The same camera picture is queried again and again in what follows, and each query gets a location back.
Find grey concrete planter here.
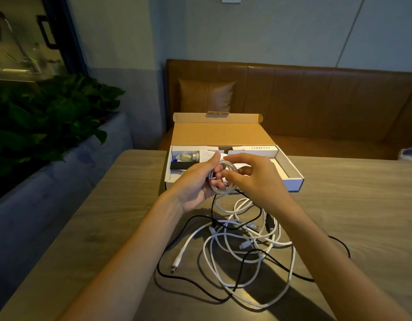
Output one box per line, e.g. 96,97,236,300
0,111,133,315

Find glass door dark frame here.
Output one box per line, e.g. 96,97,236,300
0,0,88,83

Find brown leather cushion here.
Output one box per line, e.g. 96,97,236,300
177,78,237,114

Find person's right hand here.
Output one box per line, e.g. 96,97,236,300
222,153,295,218

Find open cardboard box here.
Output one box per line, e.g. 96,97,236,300
164,112,305,193

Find green leafy plant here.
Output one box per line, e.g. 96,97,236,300
0,73,126,202

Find person's left forearm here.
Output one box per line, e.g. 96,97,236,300
57,192,188,321

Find black door handle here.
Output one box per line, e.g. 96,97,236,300
36,15,58,51

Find thick white cable metal plug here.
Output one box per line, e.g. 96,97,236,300
171,222,297,310

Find person's right forearm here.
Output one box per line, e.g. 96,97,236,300
269,202,412,321

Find tangled white cable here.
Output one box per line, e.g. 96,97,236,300
206,197,293,265

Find white inner carton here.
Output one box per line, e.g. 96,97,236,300
227,146,279,160

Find long black cable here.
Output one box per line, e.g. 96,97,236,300
156,189,351,303

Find thin white cable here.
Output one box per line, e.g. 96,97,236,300
209,160,257,215

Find small silver adapter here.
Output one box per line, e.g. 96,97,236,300
174,152,200,163

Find person's left hand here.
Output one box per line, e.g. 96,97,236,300
166,152,227,213

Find brown leather bench sofa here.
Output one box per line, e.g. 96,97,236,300
158,59,412,161

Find white paper leaflet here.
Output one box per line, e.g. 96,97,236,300
199,149,227,165

